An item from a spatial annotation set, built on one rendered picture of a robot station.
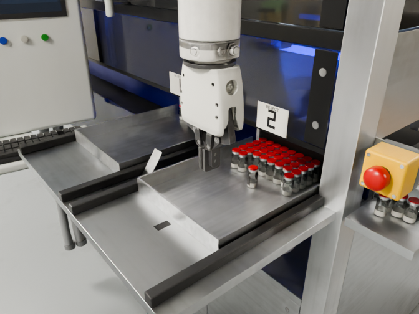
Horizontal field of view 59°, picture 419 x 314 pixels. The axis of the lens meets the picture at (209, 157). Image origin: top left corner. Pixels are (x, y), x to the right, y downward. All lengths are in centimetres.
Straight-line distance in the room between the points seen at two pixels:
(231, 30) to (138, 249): 38
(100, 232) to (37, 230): 162
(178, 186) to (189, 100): 30
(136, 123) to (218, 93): 66
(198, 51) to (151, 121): 69
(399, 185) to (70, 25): 109
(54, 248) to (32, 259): 12
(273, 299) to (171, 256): 47
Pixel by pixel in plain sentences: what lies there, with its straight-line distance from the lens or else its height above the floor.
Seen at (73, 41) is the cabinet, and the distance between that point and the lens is 137.
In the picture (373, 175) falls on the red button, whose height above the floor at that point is 101.
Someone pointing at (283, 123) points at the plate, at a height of 102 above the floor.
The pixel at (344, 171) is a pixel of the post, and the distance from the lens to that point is 72.
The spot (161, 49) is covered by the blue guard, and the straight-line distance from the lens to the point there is 108.
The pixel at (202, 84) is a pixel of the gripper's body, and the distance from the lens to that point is 52.
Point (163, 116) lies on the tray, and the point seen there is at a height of 88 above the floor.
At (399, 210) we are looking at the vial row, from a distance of 79.
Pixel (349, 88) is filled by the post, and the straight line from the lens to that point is 67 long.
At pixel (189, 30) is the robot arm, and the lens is 50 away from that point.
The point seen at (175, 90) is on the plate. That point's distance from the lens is 105.
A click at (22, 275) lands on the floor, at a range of 206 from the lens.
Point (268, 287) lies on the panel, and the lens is 103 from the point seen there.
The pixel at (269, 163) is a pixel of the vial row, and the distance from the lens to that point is 82.
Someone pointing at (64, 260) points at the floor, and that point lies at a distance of 206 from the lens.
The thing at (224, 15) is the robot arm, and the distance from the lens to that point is 49.
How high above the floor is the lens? 130
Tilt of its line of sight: 27 degrees down
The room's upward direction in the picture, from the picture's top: straight up
